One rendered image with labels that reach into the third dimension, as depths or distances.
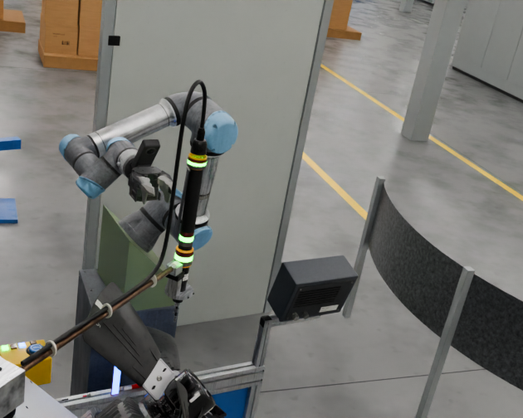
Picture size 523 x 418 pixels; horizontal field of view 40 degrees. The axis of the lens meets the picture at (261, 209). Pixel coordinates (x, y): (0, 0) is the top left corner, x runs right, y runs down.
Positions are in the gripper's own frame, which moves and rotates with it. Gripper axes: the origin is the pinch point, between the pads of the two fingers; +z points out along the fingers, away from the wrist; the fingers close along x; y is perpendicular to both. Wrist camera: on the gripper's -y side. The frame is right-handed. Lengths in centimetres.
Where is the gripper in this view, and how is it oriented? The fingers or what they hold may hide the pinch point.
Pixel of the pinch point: (162, 190)
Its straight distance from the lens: 184.8
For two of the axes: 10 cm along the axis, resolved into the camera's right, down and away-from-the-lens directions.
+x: -8.7, 0.7, -4.9
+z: 4.7, 4.3, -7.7
